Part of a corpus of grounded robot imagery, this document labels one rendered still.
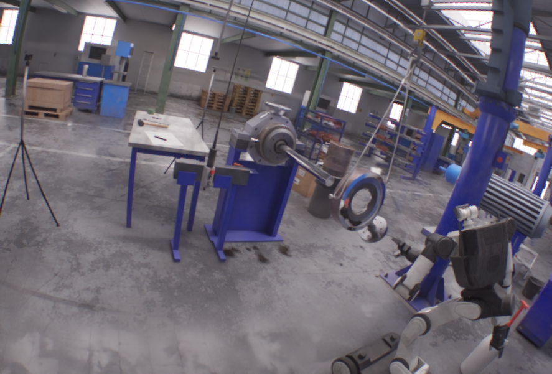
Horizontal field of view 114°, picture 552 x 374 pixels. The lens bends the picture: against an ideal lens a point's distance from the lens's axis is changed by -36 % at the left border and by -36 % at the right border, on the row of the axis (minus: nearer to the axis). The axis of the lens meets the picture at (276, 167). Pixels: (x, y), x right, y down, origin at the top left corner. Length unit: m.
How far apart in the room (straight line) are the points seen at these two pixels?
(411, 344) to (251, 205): 2.05
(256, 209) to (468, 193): 2.18
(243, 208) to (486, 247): 2.31
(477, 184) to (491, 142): 0.41
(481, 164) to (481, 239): 1.53
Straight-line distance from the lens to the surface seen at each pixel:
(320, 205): 3.94
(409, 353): 1.86
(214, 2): 8.48
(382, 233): 1.83
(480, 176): 2.83
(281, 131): 2.43
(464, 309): 1.56
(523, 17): 3.21
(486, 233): 1.39
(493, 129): 2.84
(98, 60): 12.64
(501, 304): 1.53
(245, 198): 2.87
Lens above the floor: 1.57
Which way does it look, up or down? 16 degrees down
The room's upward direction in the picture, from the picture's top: 16 degrees clockwise
